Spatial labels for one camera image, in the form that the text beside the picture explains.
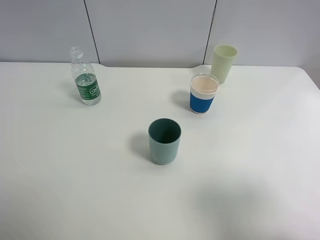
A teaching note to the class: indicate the teal plastic cup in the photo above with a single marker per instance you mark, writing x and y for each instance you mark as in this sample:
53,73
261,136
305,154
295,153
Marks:
164,139

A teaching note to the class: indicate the clear bottle with green label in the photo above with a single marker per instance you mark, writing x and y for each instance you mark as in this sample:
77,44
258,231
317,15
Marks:
84,77

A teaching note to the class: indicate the paper cup with blue sleeve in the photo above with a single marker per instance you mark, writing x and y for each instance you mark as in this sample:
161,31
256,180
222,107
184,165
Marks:
203,89

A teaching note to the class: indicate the pale green plastic cup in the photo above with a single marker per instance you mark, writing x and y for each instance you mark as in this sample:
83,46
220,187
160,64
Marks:
222,61

